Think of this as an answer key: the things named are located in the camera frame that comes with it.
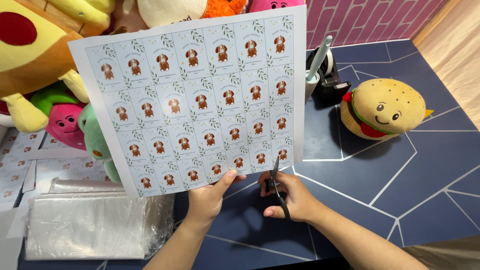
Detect person's left hand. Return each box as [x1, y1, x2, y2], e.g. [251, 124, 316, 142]
[185, 169, 247, 227]

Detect person's right hand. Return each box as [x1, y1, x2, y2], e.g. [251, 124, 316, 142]
[257, 171, 323, 223]

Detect black scissors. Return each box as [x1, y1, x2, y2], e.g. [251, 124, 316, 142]
[265, 156, 291, 221]

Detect printed dog label sheet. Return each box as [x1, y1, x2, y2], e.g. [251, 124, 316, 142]
[67, 5, 307, 198]

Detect stack of clear plastic bags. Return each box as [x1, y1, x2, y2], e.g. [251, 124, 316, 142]
[25, 178, 175, 261]

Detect black tape dispenser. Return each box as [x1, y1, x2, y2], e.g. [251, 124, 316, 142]
[306, 47, 352, 108]

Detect green dinosaur plush toy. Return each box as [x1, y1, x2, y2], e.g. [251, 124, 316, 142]
[77, 103, 122, 184]

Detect burger plush toy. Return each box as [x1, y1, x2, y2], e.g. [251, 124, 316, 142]
[340, 78, 434, 141]

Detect pale green pen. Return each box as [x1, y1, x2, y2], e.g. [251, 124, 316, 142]
[307, 35, 333, 82]

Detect pink strawberry plush toy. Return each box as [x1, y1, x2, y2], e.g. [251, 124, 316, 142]
[31, 82, 88, 151]

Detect pile of cut label sheets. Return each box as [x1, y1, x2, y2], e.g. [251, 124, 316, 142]
[0, 127, 113, 211]

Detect cream bread plush toy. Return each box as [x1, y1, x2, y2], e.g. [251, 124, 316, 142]
[137, 0, 209, 29]

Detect orange furry plush toy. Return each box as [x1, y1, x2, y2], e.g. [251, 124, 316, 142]
[202, 0, 249, 19]

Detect pizza slice plush toy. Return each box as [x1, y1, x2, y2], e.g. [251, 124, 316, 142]
[0, 0, 91, 134]

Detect yellow banana plush toy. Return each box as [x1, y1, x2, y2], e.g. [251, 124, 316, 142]
[47, 0, 117, 31]

